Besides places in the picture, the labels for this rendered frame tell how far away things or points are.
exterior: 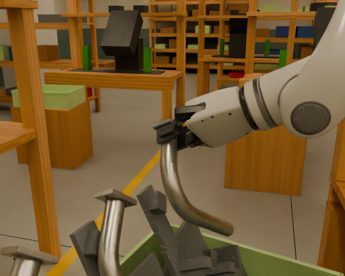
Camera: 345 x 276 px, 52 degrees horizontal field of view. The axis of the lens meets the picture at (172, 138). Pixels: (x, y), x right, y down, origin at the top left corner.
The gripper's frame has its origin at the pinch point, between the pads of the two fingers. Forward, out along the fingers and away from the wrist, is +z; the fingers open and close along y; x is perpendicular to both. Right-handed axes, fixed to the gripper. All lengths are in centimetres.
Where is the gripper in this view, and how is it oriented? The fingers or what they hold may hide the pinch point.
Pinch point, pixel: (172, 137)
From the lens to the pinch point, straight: 64.9
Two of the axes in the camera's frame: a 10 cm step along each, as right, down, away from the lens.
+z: -8.3, 3.2, 4.6
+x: 0.2, 8.4, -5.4
